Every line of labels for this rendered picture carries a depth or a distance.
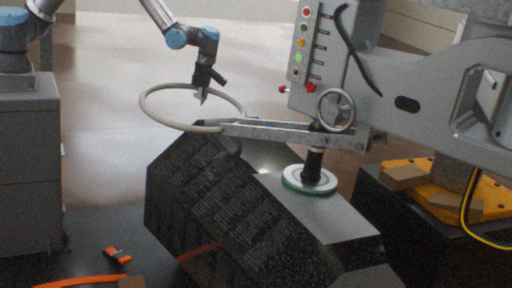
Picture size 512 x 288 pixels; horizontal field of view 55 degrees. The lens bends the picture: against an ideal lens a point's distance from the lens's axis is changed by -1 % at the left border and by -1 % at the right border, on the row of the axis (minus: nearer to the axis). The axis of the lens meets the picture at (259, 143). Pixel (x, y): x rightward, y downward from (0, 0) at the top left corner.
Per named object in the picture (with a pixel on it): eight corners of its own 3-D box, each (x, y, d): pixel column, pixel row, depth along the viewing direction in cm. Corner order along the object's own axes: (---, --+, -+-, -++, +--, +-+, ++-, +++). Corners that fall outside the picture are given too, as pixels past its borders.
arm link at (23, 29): (-16, 47, 216) (-18, 6, 210) (6, 41, 232) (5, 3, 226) (17, 53, 216) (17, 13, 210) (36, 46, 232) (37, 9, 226)
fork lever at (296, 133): (391, 142, 178) (390, 128, 177) (367, 155, 163) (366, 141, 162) (244, 126, 220) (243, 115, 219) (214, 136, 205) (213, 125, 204)
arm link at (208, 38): (202, 23, 234) (222, 27, 234) (198, 48, 239) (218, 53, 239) (198, 27, 225) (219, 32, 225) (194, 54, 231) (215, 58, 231)
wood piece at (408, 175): (409, 173, 220) (412, 163, 218) (426, 183, 213) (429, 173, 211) (377, 179, 210) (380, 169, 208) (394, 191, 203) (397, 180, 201)
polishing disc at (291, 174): (331, 198, 181) (332, 196, 180) (276, 183, 185) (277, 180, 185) (341, 175, 199) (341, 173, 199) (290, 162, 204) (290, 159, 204)
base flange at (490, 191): (450, 162, 250) (454, 153, 248) (532, 214, 211) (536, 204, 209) (374, 169, 229) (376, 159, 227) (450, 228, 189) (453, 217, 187)
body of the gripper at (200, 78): (194, 81, 246) (198, 58, 241) (210, 85, 246) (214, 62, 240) (190, 86, 239) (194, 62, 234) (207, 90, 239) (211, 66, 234)
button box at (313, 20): (308, 85, 171) (324, 2, 159) (303, 86, 169) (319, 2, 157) (289, 78, 175) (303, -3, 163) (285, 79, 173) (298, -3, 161)
